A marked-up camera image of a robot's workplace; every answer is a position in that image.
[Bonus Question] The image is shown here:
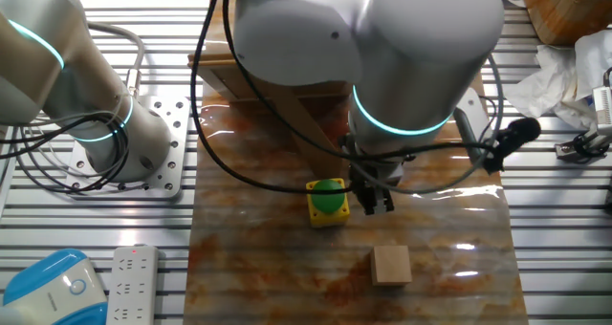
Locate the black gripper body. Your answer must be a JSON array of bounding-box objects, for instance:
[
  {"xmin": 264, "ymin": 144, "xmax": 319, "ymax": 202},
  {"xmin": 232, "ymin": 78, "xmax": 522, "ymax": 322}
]
[{"xmin": 350, "ymin": 163, "xmax": 404, "ymax": 196}]

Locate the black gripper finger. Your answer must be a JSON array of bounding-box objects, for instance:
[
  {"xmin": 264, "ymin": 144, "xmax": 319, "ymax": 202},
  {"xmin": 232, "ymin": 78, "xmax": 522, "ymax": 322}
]
[
  {"xmin": 357, "ymin": 190, "xmax": 377, "ymax": 216},
  {"xmin": 375, "ymin": 190, "xmax": 396, "ymax": 215}
]

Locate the light wooden block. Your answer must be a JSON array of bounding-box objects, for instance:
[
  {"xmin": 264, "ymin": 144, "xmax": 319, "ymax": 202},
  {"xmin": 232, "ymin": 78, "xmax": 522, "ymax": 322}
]
[{"xmin": 370, "ymin": 245, "xmax": 413, "ymax": 287}]

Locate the green button yellow box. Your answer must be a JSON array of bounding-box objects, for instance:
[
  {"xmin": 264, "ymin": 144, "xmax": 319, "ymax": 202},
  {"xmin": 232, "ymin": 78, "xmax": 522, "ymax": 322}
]
[{"xmin": 305, "ymin": 177, "xmax": 351, "ymax": 228}]

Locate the orange marble pattern mat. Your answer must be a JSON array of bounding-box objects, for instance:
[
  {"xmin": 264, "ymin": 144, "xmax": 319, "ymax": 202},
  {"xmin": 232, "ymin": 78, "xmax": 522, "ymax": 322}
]
[{"xmin": 183, "ymin": 0, "xmax": 530, "ymax": 325}]

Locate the crumpled white tissue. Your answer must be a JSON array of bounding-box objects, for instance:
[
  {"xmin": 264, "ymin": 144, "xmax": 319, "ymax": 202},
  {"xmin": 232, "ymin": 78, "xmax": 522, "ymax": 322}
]
[{"xmin": 504, "ymin": 28, "xmax": 612, "ymax": 131}]

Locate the white power strip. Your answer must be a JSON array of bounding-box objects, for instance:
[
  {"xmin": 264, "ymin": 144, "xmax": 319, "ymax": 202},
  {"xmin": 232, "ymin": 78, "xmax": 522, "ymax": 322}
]
[{"xmin": 105, "ymin": 244, "xmax": 160, "ymax": 325}]

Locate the brown cardboard box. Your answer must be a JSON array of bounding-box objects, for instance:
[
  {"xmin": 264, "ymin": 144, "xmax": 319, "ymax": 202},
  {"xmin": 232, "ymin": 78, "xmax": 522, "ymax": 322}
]
[{"xmin": 518, "ymin": 0, "xmax": 612, "ymax": 48}]

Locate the blue white plastic device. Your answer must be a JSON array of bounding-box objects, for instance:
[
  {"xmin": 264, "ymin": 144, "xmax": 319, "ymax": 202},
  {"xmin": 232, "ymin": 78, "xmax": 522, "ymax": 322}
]
[{"xmin": 0, "ymin": 248, "xmax": 109, "ymax": 325}]

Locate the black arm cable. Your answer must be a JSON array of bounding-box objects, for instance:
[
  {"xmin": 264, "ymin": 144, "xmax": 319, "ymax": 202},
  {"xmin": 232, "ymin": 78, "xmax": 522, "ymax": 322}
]
[
  {"xmin": 189, "ymin": 0, "xmax": 355, "ymax": 195},
  {"xmin": 222, "ymin": 0, "xmax": 489, "ymax": 163}
]

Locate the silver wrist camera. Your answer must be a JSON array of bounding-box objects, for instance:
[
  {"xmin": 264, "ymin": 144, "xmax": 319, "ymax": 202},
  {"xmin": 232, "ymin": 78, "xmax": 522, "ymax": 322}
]
[{"xmin": 452, "ymin": 86, "xmax": 494, "ymax": 166}]

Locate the black wrapped cable connector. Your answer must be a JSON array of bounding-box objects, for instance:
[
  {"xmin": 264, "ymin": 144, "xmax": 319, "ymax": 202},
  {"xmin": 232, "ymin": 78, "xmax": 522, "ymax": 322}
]
[{"xmin": 481, "ymin": 117, "xmax": 543, "ymax": 174}]

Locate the wooden picture frame stand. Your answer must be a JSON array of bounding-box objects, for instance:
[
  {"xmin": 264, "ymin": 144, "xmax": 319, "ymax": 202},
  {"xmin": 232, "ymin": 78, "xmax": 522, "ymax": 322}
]
[{"xmin": 187, "ymin": 52, "xmax": 355, "ymax": 179}]

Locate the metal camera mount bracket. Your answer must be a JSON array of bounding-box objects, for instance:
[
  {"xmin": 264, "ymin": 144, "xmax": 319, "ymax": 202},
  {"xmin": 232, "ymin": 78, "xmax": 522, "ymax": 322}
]
[{"xmin": 554, "ymin": 128, "xmax": 612, "ymax": 164}]

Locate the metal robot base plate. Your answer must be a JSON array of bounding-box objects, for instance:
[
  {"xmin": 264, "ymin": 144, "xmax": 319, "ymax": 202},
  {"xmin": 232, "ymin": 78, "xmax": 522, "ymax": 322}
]
[{"xmin": 64, "ymin": 95, "xmax": 191, "ymax": 201}]

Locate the black base cable bundle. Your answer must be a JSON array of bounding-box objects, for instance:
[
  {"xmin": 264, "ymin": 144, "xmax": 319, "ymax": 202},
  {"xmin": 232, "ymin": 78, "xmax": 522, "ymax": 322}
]
[{"xmin": 0, "ymin": 112, "xmax": 131, "ymax": 195}]

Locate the thick grey cable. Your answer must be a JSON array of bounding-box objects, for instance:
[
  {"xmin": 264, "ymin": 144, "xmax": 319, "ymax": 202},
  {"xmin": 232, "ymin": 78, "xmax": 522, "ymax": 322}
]
[{"xmin": 81, "ymin": 19, "xmax": 146, "ymax": 99}]

